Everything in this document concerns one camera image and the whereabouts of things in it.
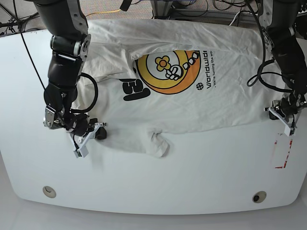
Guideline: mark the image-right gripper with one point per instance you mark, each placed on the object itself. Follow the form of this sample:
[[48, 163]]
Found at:
[[288, 107]]

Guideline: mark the right table cable grommet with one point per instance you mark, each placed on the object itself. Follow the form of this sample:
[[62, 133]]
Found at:
[[259, 197]]

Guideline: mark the left table cable grommet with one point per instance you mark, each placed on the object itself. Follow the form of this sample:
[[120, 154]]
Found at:
[[49, 192]]

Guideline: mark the aluminium frame stand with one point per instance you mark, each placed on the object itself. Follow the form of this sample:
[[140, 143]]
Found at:
[[161, 8]]

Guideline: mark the black robot arm image-left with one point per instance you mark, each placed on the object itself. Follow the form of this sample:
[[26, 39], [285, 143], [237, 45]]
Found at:
[[70, 40]]

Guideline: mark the table cable grommet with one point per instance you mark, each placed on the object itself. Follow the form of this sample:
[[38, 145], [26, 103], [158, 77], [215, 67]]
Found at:
[[259, 197], [49, 192]]

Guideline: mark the red tape rectangle marking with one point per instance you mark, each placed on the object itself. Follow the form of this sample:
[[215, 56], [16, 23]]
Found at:
[[281, 151]]

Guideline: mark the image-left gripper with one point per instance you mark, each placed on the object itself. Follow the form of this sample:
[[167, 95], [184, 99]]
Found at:
[[80, 125]]

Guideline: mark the image-left white wrist camera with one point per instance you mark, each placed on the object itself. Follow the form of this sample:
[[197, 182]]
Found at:
[[80, 149]]

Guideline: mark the white printed T-shirt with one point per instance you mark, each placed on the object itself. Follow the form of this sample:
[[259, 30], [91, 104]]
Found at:
[[160, 76]]

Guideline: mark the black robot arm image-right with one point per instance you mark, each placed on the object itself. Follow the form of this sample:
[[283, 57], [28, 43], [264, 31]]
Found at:
[[278, 22]]

